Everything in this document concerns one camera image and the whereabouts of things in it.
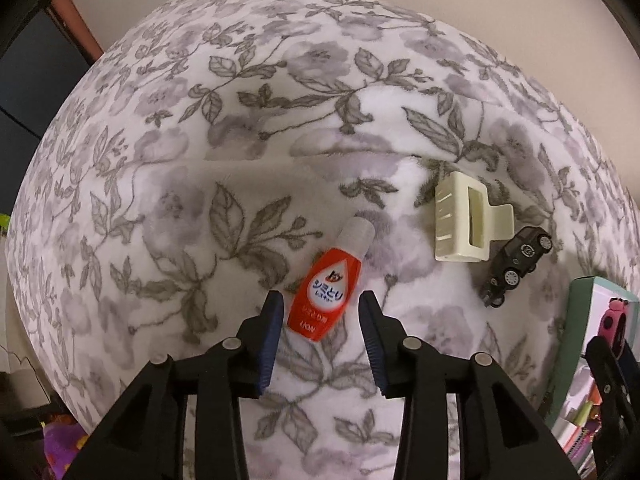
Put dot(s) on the small orange bottle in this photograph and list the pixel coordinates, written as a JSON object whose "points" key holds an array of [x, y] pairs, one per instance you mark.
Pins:
{"points": [[325, 290]]}

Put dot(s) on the cream square frame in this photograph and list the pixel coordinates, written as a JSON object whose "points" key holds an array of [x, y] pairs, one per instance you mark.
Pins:
{"points": [[450, 225]]}

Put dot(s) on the black toy car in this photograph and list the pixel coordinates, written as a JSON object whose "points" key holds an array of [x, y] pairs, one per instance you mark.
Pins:
{"points": [[520, 255]]}

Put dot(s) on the teal cardboard box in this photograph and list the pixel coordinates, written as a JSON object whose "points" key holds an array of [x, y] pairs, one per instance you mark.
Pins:
{"points": [[575, 320]]}

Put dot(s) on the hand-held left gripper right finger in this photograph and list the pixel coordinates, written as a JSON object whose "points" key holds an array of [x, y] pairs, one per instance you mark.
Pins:
{"points": [[372, 340]]}

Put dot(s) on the floral grey white blanket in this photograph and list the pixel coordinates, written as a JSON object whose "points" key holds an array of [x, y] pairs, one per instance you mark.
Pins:
{"points": [[200, 135]]}

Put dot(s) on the purple plastic bag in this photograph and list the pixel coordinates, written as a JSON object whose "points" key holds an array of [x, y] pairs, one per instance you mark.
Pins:
{"points": [[62, 450]]}

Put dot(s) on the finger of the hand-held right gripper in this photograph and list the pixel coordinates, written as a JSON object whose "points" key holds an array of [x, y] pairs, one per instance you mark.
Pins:
{"points": [[612, 390]]}

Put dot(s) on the bright green item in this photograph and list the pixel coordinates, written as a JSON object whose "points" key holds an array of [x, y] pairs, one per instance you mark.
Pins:
{"points": [[4, 222]]}

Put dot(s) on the purple tube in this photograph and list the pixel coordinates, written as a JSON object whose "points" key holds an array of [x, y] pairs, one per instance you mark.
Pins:
{"points": [[582, 442]]}

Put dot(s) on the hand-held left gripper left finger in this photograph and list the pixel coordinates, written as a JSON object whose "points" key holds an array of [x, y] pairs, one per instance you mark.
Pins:
{"points": [[270, 340]]}

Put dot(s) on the dark furniture panel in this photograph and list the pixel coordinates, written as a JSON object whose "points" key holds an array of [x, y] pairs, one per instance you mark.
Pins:
{"points": [[30, 85]]}

